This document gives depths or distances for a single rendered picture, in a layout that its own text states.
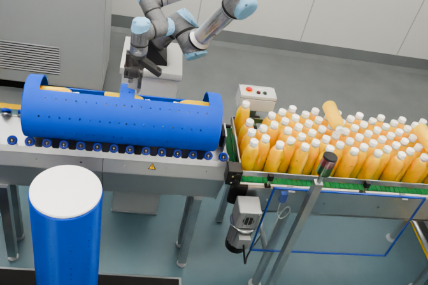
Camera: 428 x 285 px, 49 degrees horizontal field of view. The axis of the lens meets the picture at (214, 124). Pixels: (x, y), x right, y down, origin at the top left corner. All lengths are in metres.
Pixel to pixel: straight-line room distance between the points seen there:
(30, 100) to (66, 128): 0.19
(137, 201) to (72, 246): 1.18
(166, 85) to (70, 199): 0.88
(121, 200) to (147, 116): 1.14
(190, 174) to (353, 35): 3.50
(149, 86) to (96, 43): 1.35
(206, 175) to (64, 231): 0.76
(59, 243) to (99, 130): 0.50
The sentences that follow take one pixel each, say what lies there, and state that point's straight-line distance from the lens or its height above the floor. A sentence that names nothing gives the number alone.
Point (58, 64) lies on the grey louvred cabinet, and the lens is 3.96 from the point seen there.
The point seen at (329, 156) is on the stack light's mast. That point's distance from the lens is 2.05.
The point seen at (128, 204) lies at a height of 0.08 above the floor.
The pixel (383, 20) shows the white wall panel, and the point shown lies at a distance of 5.49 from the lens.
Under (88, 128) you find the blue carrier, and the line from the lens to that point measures 2.14.
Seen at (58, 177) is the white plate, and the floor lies 1.04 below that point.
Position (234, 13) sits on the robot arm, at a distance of 2.14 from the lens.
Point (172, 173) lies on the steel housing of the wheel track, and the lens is 2.32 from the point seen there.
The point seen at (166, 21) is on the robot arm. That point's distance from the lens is 2.04.
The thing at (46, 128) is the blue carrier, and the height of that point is 1.08.
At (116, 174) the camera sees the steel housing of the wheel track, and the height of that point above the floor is 0.82.
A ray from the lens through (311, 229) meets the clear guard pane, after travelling 2.57.
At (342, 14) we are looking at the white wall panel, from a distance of 5.30.
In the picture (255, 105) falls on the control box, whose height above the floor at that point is 1.04.
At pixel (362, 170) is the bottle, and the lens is 2.52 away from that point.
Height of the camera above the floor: 2.51
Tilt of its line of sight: 39 degrees down
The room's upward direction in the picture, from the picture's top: 14 degrees clockwise
